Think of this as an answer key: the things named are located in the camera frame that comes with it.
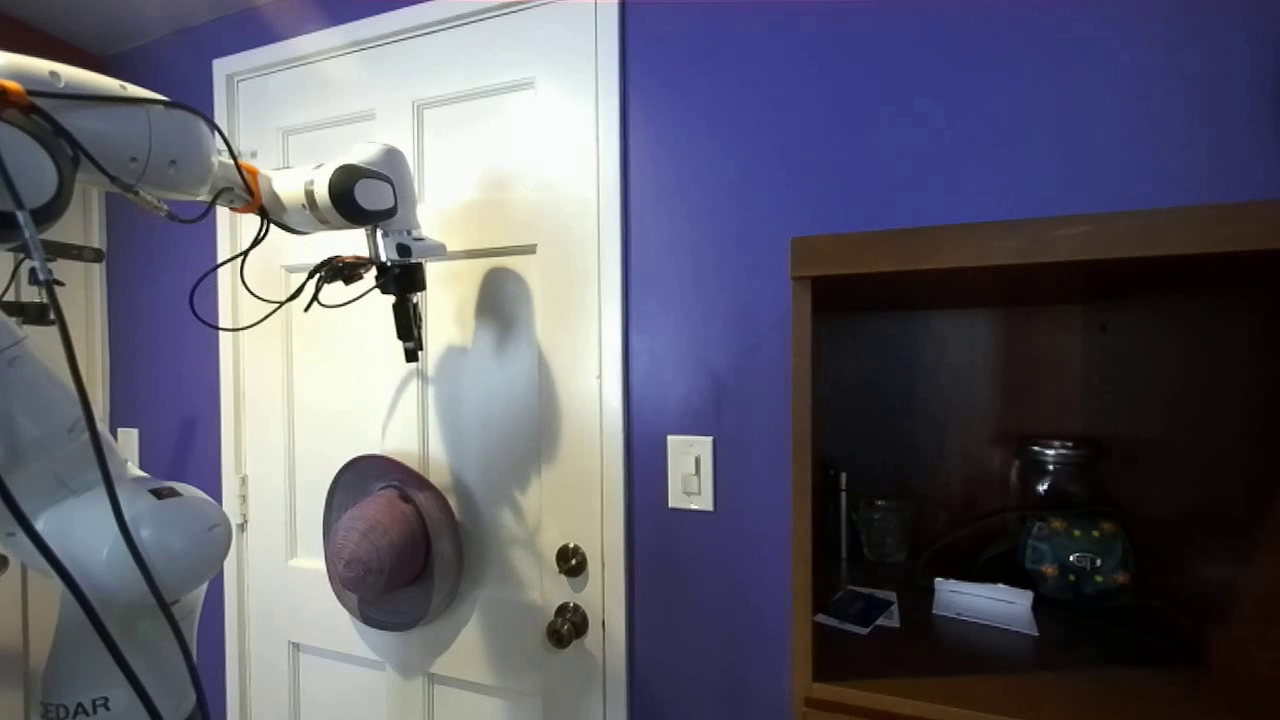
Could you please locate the white panel door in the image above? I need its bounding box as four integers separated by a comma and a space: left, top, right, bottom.
213, 0, 627, 720

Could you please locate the clear drinking glass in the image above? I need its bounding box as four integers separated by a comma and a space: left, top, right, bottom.
854, 497, 914, 564

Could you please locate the glass jar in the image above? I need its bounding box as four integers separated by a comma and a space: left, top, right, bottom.
1008, 436, 1103, 523

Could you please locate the brown wooden shelf cabinet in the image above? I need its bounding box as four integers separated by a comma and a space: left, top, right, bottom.
789, 200, 1280, 720

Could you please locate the purple brimmed hat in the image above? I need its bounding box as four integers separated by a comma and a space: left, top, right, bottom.
322, 455, 464, 633

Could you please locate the dark blue booklet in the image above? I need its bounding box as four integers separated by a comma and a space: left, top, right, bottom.
814, 585, 900, 636

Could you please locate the brass door knob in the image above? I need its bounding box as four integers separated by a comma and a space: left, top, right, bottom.
545, 601, 591, 650

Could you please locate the camera on mount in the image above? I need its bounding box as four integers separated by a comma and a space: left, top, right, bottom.
0, 238, 107, 327

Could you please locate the white folded card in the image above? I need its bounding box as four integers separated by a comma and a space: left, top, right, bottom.
931, 576, 1042, 637

